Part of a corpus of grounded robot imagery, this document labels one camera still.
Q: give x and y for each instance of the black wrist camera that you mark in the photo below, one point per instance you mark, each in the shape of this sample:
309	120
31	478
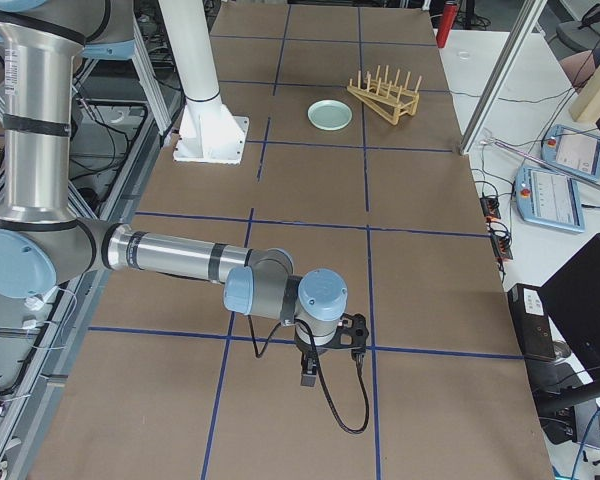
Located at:
351	334

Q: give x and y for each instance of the blue teach pendant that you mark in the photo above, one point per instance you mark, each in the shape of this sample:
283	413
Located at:
548	199
577	151

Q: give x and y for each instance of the white pedestal column base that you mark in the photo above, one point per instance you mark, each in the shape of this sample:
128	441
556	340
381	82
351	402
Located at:
208	132

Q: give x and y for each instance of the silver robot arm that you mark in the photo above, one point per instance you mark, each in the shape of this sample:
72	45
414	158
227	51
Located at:
43	244

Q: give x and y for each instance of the black laptop computer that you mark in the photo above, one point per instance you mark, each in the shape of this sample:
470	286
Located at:
571	298

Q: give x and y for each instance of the near blue teach pendant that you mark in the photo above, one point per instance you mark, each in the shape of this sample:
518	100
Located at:
548	199

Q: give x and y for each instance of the wooden dish rack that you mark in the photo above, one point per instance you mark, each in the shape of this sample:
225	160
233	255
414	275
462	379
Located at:
392	95

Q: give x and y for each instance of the far blue teach pendant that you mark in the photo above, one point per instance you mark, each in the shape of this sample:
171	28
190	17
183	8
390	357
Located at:
577	151

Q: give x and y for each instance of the black box with label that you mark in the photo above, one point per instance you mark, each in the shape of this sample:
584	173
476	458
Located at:
531	324

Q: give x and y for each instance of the light green ceramic plate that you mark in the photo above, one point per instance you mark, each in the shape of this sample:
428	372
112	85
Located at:
329	115

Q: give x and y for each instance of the red water bottle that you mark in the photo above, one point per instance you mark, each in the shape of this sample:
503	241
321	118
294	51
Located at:
446	23

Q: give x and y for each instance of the black orange power strip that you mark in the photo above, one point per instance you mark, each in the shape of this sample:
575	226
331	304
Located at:
500	235

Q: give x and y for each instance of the aluminium frame post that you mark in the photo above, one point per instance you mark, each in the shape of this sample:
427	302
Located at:
523	26

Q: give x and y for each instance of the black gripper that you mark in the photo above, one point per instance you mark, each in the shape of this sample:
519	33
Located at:
310	352

